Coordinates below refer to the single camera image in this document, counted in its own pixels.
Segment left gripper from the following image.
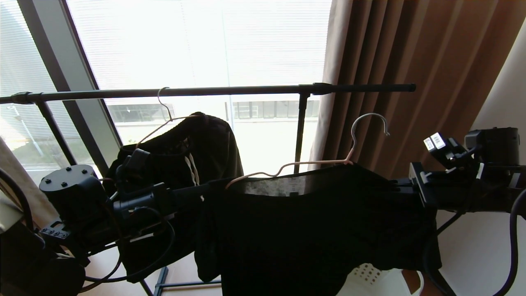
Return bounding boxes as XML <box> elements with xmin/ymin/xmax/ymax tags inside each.
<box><xmin>113</xmin><ymin>183</ymin><xmax>178</xmax><ymax>231</ymax></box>

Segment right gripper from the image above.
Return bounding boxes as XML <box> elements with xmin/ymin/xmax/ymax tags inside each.
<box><xmin>409</xmin><ymin>162</ymin><xmax>482</xmax><ymax>213</ymax></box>

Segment black shorts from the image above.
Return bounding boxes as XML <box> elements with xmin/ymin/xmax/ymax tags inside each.
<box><xmin>105</xmin><ymin>112</ymin><xmax>245</xmax><ymax>283</ymax></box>

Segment pink clothes hanger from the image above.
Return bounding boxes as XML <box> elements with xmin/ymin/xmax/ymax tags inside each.
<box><xmin>135</xmin><ymin>87</ymin><xmax>203</xmax><ymax>145</ymax></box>
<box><xmin>225</xmin><ymin>113</ymin><xmax>390</xmax><ymax>190</ymax></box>

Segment black mesh garment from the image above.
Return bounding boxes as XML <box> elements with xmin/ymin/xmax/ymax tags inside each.
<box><xmin>194</xmin><ymin>164</ymin><xmax>443</xmax><ymax>296</ymax></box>

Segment white laundry basket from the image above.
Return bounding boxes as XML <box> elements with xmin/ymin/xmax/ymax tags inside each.
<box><xmin>337</xmin><ymin>263</ymin><xmax>424</xmax><ymax>296</ymax></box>

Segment black clothes rack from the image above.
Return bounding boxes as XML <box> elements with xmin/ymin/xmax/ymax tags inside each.
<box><xmin>0</xmin><ymin>83</ymin><xmax>416</xmax><ymax>296</ymax></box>

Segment brown curtain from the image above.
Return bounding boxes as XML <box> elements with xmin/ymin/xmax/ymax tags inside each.
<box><xmin>0</xmin><ymin>136</ymin><xmax>59</xmax><ymax>227</ymax></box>
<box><xmin>308</xmin><ymin>0</ymin><xmax>526</xmax><ymax>181</ymax></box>

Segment window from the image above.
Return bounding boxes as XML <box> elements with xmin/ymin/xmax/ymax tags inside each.
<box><xmin>0</xmin><ymin>0</ymin><xmax>333</xmax><ymax>185</ymax></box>

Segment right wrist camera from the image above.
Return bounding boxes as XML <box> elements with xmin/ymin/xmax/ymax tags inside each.
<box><xmin>423</xmin><ymin>132</ymin><xmax>478</xmax><ymax>170</ymax></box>

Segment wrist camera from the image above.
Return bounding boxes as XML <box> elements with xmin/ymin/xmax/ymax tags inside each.
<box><xmin>115</xmin><ymin>148</ymin><xmax>152</xmax><ymax>194</ymax></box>
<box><xmin>423</xmin><ymin>132</ymin><xmax>478</xmax><ymax>170</ymax></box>

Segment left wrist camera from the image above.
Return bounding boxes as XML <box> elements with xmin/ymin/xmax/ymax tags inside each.
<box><xmin>115</xmin><ymin>148</ymin><xmax>152</xmax><ymax>194</ymax></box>

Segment black cable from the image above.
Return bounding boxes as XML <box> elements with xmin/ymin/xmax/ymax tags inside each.
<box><xmin>421</xmin><ymin>187</ymin><xmax>526</xmax><ymax>296</ymax></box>
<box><xmin>80</xmin><ymin>207</ymin><xmax>176</xmax><ymax>293</ymax></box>

